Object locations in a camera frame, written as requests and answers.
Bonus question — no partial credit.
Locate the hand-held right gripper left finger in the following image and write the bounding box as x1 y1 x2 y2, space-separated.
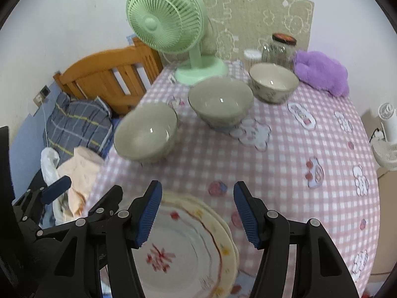
35 180 163 298

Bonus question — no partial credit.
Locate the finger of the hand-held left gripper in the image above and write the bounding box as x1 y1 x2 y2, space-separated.
12 175 72 224
35 185 124 239

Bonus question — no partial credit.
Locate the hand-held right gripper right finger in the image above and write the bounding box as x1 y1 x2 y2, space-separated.
233 181 360 298

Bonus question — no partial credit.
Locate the scalloped yellow floral plate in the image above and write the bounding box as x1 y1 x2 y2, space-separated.
161 191 240 298

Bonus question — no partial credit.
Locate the round yellow floral plate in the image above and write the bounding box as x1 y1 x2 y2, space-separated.
158 192 235 298

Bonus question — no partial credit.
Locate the white plate with red trim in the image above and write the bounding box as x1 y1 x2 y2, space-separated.
132 205 223 298

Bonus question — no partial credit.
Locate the floral ceramic bowl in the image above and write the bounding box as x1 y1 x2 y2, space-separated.
188 77 254 129
249 63 300 104
113 103 179 163

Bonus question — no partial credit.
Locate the white plastic bag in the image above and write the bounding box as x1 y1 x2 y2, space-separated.
40 147 75 227

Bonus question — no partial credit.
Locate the peach cloth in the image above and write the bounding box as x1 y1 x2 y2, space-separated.
57 146 106 221

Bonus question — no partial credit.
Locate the grey plaid quilt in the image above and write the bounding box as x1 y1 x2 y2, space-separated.
46 93 113 159

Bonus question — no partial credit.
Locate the pink checked tablecloth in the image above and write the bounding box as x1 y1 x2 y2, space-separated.
84 59 380 298

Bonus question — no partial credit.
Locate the wooden bed headboard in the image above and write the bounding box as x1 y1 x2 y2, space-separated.
53 37 164 115

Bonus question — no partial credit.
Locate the white floor fan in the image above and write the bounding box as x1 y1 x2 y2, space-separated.
370 102 397 171

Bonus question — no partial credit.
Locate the purple plush cushion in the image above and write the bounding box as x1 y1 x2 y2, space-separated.
293 50 350 97

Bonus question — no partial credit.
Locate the glass jar with dark lid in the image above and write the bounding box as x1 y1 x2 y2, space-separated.
261 33 297 70

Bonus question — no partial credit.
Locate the green desk fan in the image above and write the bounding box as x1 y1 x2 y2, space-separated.
126 0 228 86

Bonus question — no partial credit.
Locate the green patterned board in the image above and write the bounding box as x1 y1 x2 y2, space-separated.
194 0 315 66

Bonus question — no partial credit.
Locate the white charging cable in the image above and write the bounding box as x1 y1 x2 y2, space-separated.
42 99 51 147

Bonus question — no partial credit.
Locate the wall socket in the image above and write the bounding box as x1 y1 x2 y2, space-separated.
33 85 51 106

